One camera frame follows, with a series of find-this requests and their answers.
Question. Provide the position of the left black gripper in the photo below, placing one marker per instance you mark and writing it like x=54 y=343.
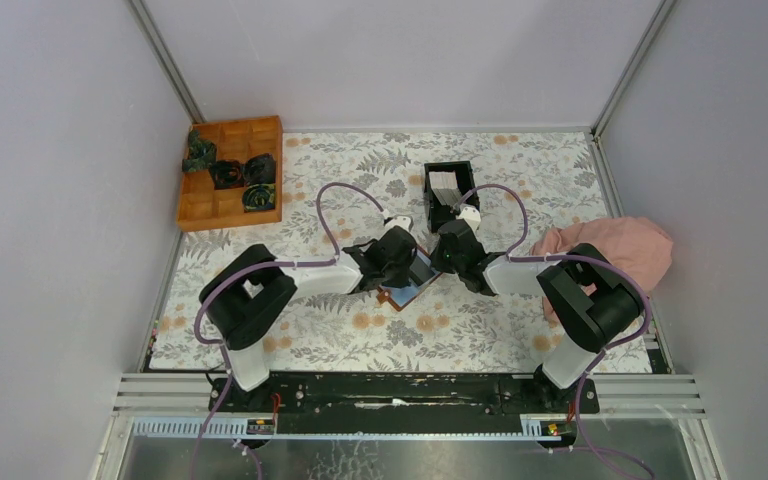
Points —
x=401 y=280

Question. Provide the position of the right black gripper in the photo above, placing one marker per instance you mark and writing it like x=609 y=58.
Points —
x=437 y=259

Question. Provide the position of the brown leather card holder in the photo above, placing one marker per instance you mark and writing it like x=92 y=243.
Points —
x=421 y=275

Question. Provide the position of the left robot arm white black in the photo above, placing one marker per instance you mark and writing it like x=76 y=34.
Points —
x=250 y=294

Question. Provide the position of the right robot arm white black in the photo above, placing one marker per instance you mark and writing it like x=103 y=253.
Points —
x=593 y=300

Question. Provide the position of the black card box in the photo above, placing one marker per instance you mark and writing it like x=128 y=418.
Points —
x=438 y=214

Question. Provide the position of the stack of credit cards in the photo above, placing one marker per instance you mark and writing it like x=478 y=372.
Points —
x=444 y=186

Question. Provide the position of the floral patterned table mat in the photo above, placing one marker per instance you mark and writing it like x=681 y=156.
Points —
x=333 y=183

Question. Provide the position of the green black rolled sock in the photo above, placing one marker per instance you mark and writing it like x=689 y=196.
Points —
x=259 y=198

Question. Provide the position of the black rolled sock right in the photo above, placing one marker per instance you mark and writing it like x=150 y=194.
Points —
x=260 y=169

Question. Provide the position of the orange wooden compartment tray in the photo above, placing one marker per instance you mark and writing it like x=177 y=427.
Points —
x=201 y=207

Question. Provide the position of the pink crumpled cloth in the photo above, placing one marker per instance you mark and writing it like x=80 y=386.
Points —
x=636 y=245

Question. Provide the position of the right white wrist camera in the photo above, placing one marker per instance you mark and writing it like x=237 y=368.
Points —
x=470 y=215

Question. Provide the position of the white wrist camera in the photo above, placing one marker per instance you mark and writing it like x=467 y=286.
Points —
x=470 y=215
x=399 y=221

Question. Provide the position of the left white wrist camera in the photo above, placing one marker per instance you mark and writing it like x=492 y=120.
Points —
x=399 y=221

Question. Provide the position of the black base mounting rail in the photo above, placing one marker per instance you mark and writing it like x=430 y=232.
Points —
x=307 y=403

